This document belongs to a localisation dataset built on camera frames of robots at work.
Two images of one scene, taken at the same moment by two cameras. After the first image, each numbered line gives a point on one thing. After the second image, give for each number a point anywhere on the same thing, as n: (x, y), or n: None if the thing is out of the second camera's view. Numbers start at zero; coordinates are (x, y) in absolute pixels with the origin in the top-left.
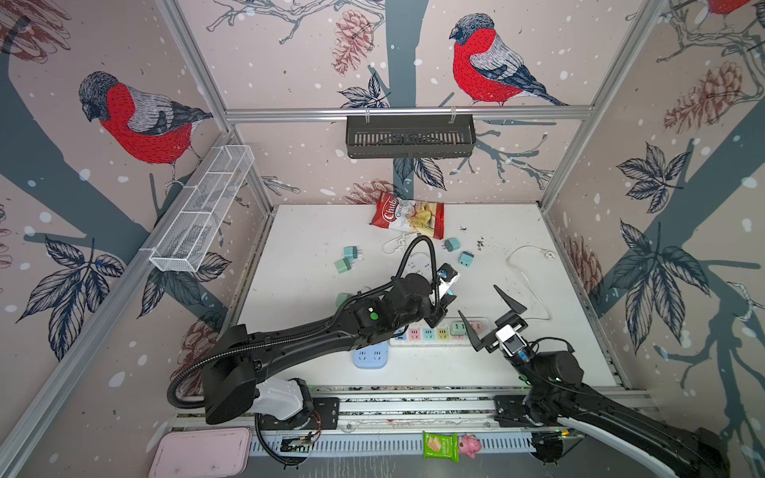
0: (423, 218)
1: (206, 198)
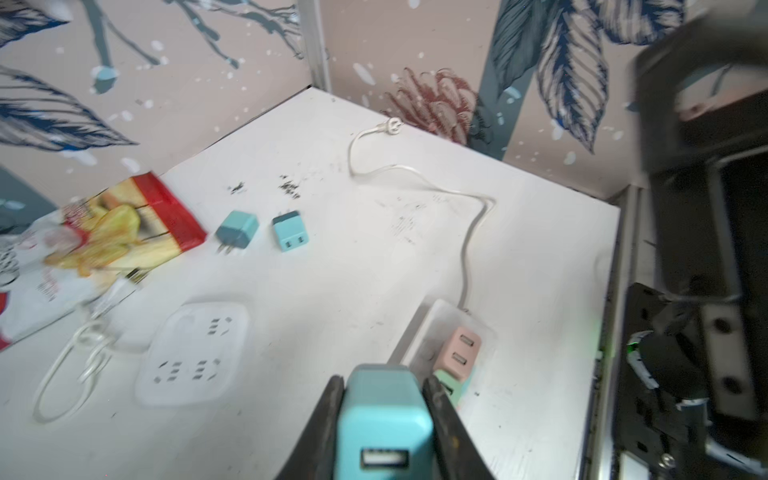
0: (59, 263)
1: None
